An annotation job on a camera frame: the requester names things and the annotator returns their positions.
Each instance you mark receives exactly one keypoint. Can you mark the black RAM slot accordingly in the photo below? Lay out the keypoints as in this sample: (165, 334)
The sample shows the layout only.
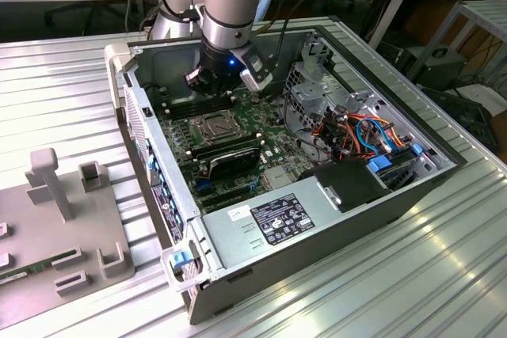
(174, 103)
(226, 143)
(229, 151)
(178, 111)

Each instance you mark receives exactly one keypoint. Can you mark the grey plastic parts rack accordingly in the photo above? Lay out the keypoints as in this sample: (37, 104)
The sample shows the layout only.
(91, 227)

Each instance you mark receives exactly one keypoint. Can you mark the black equipment box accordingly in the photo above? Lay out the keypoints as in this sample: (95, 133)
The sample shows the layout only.
(439, 67)

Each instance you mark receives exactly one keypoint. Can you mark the black plastic shroud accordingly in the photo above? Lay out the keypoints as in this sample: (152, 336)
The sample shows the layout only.
(348, 185)

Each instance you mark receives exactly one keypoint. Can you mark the grey metal side table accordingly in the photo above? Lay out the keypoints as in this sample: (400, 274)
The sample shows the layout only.
(487, 11)

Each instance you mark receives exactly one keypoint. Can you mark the silver green CPU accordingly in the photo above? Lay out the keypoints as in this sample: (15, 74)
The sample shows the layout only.
(217, 126)

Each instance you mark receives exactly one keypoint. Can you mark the open grey PC case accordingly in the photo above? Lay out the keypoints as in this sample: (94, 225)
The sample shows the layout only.
(317, 266)

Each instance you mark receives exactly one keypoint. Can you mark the long black expansion slot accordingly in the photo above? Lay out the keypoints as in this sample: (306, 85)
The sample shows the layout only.
(226, 196)

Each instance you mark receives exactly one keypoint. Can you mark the black case side panel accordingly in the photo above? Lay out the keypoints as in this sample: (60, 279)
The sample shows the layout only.
(463, 116)

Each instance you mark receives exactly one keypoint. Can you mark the metal drive cage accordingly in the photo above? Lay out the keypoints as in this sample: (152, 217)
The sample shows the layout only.
(313, 90)

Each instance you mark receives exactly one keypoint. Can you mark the round coin cell battery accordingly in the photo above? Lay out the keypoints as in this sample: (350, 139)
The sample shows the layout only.
(255, 97)

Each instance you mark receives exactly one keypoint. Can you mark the silver chipset heat sink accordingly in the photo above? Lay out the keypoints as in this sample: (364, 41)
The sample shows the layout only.
(276, 177)

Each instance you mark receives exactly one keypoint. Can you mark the grey power supply unit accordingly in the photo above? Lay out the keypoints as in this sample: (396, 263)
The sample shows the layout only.
(237, 243)

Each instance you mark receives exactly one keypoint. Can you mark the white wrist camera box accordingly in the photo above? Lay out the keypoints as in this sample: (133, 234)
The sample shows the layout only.
(255, 80)

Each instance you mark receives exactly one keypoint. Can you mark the green RAM stick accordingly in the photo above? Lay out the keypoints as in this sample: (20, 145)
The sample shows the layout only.
(39, 266)

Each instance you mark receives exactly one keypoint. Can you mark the black graphics card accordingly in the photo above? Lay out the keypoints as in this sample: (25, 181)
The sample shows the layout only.
(237, 162)

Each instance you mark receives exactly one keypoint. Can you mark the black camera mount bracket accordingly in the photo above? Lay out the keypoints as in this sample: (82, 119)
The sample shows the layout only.
(253, 59)

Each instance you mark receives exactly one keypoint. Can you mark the blue disk carrier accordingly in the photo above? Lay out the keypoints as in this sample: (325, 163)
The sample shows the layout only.
(379, 165)

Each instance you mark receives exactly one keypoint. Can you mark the green motherboard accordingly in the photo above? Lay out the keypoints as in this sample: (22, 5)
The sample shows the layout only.
(277, 144)

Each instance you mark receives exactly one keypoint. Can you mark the blue case latch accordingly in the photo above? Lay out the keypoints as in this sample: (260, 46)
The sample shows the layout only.
(180, 260)

